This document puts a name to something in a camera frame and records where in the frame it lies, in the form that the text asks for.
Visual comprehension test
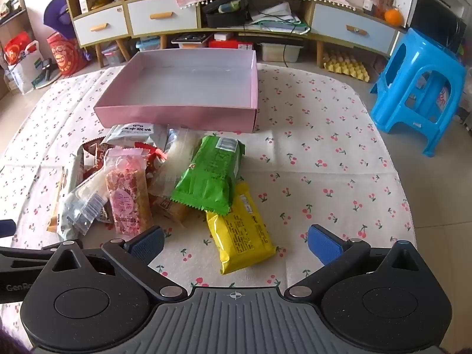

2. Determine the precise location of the wooden tv cabinet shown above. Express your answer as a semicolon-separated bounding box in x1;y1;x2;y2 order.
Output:
61;0;406;69

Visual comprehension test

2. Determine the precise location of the brown orange snack packet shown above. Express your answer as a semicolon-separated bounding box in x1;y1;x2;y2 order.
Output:
153;195;189;225

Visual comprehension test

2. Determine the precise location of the red snack packet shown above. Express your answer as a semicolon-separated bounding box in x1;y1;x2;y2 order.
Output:
82;141;168;183

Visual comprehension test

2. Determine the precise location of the black bag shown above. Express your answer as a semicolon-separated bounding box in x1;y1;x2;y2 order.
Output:
203;0;252;28

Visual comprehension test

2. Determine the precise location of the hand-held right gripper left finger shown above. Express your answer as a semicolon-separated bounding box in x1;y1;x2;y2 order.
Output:
42;226;189;301

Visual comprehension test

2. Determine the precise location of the red white shopping bag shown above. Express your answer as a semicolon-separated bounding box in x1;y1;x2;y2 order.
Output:
4;31;49;94

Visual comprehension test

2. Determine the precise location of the black appliance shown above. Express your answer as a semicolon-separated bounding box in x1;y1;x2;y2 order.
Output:
409;0;467;51

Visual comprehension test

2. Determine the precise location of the yellow snack packet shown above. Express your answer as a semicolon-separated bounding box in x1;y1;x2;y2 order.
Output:
205;182;277;275

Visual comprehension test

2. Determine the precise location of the orange fruit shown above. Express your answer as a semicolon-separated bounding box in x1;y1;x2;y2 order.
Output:
384;8;403;26

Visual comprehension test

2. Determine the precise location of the stack of papers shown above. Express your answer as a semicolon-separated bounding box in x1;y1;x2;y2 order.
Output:
251;3;311;35

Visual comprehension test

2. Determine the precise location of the white printed snack packet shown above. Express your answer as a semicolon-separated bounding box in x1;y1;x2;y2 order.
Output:
101;123;168;149

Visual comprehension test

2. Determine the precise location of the clear packet white rice cake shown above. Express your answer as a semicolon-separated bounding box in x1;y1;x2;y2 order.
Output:
149;128;201;197
59;171;111;243

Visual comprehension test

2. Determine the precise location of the blue plastic stool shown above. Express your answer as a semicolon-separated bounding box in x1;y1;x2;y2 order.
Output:
370;27;468;157

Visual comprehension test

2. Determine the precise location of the pink cardboard box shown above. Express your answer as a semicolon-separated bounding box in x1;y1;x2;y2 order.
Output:
93;48;259;134

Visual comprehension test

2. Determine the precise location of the red printed bag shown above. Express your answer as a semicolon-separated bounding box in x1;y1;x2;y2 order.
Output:
46;32;88;78

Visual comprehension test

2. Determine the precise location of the white drawer wooden handle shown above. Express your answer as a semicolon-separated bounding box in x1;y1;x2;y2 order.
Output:
72;7;130;48
127;0;200;37
312;3;397;57

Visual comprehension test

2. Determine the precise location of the green snack packet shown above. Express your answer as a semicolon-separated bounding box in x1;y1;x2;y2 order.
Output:
171;135;246;215

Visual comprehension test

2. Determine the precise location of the purple object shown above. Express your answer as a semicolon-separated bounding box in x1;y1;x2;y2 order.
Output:
43;0;77;40

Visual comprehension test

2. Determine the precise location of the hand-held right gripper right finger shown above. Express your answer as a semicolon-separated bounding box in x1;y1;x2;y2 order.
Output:
286;224;432;299

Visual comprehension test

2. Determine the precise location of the yellow egg tray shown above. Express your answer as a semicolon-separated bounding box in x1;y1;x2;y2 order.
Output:
324;52;370;82

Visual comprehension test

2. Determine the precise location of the clear storage box blue lid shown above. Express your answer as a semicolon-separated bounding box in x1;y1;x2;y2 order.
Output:
136;39;163;53

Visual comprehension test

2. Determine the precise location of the beige snack packet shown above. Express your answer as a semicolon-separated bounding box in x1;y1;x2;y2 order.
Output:
46;145;86;234

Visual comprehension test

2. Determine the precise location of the cherry print tablecloth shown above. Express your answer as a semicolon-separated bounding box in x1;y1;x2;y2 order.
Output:
0;63;417;340

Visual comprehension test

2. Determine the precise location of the pink cereal bar clear wrapper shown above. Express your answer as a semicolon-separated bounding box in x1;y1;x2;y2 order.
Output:
104;147;153;236

